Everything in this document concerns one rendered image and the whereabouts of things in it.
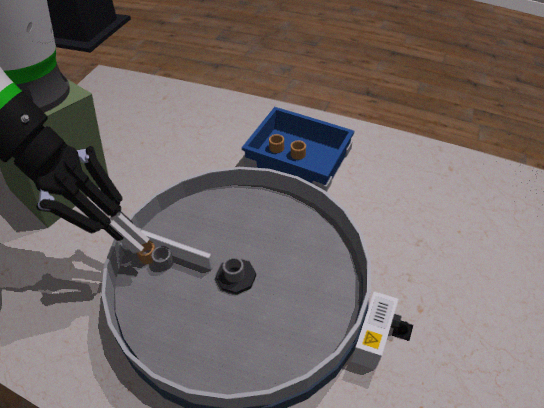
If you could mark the blue shallow tray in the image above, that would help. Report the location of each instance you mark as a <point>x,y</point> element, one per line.
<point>322,140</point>

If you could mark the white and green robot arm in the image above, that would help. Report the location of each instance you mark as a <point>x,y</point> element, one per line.
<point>34,85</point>

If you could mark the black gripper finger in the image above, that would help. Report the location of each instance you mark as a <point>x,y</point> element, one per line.
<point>47,203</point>
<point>88,157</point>

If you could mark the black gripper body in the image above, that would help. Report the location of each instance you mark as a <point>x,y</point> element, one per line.
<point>41,150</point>

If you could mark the bronze bushing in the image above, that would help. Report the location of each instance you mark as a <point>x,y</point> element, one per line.
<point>298,154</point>
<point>276,147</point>
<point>146,258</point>

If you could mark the grey metal bushing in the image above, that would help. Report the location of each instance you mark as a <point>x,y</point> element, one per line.
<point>160,252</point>
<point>233,276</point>
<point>127,252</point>

